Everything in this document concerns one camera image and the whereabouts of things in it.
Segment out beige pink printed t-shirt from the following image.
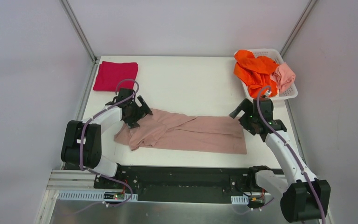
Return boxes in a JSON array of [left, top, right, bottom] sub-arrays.
[[114, 109, 247, 154]]

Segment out orange t-shirt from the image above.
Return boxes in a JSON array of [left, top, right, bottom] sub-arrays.
[[234, 50, 278, 98]]

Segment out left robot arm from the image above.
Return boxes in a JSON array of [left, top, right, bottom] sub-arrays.
[[61, 88, 152, 189]]

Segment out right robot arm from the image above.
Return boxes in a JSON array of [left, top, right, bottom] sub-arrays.
[[229, 96, 331, 224]]

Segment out white plastic laundry basket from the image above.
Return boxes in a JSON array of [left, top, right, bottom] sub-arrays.
[[242, 49, 298, 100]]

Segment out folded red t-shirt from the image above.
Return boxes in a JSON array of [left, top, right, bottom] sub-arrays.
[[93, 61, 138, 92]]

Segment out light pink t-shirt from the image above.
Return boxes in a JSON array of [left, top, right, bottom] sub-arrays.
[[271, 63, 296, 93]]

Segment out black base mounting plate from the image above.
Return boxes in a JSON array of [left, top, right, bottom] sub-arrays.
[[94, 166, 262, 204]]

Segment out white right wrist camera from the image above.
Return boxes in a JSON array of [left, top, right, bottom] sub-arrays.
[[263, 89, 272, 98]]

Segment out right corner aluminium post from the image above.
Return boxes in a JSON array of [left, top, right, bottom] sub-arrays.
[[280, 0, 319, 57]]

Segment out corner aluminium post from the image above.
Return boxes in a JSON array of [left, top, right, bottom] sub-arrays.
[[280, 0, 319, 57], [59, 0, 97, 63]]

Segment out aluminium frame rail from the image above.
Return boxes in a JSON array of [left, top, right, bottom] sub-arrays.
[[34, 169, 335, 224]]

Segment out left corner aluminium post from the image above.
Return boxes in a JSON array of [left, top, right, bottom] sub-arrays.
[[59, 0, 97, 63]]

